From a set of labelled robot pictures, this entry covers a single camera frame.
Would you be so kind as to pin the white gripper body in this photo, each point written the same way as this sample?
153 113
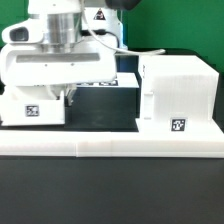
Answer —
28 66

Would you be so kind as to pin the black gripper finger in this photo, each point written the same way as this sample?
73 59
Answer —
71 95

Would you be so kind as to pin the white front drawer tray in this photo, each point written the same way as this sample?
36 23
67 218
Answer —
24 112

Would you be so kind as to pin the white drawer cabinet box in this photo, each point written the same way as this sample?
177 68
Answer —
177 86

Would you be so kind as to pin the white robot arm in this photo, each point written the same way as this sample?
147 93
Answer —
55 49

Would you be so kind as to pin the white fiducial marker sheet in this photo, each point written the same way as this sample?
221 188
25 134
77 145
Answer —
122 80

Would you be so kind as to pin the white L-shaped table fence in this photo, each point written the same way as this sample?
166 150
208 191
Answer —
197 140

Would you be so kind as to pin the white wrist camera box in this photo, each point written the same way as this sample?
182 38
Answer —
29 31

